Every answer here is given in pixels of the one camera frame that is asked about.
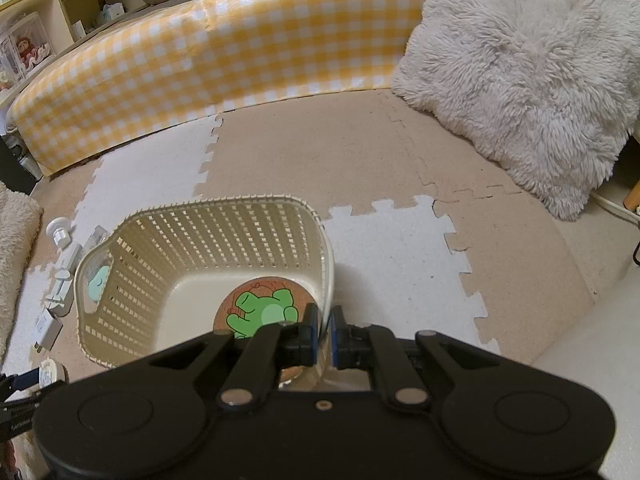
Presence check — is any boxed doll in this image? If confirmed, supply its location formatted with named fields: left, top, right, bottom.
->
left=0, top=12, right=55, bottom=83

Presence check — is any beige fluffy blanket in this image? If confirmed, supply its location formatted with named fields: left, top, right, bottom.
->
left=0, top=182, right=44, bottom=361

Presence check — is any white cable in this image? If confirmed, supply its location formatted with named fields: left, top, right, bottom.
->
left=592, top=191, right=640, bottom=222

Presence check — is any cream plastic lattice basket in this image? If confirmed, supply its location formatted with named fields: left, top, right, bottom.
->
left=74, top=195, right=336, bottom=391

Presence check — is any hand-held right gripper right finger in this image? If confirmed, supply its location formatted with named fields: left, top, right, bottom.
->
left=330, top=305, right=496, bottom=408

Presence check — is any round frog print coaster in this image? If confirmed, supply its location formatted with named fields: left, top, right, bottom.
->
left=212, top=276, right=319, bottom=341

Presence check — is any white fluffy pillow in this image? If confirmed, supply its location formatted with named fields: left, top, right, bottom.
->
left=390, top=0, right=640, bottom=222

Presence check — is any patterned cloth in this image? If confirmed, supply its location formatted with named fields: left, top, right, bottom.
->
left=0, top=440, right=26, bottom=480

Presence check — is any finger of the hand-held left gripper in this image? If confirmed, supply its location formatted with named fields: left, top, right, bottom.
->
left=0, top=367, right=44, bottom=396
left=0, top=379, right=69, bottom=417

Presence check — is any white suction hook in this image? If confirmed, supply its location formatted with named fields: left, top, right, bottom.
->
left=46, top=216, right=76, bottom=248

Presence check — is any white charger block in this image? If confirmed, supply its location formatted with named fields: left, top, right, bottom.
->
left=32, top=310, right=64, bottom=354

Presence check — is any white plastic device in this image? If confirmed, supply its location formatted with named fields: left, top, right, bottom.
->
left=44, top=227, right=108, bottom=317

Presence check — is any small white round item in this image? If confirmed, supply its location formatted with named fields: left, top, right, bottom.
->
left=39, top=360, right=67, bottom=386

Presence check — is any yellow checkered padded bumper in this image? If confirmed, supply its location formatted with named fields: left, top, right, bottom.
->
left=10, top=0, right=441, bottom=178

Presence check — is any small white teal item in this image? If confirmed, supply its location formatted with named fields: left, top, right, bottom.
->
left=92, top=4, right=126, bottom=28

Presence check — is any teal plastic item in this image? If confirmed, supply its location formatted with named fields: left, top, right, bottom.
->
left=87, top=265, right=112, bottom=302

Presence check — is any white foam mat tile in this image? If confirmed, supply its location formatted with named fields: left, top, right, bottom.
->
left=30, top=112, right=224, bottom=361
left=320, top=195, right=502, bottom=356

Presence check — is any beige foam mat tile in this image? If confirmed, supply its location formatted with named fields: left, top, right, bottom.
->
left=432, top=180, right=599, bottom=366
left=195, top=87, right=521, bottom=226

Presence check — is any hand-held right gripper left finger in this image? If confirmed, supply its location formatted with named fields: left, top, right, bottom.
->
left=150, top=305, right=319, bottom=408

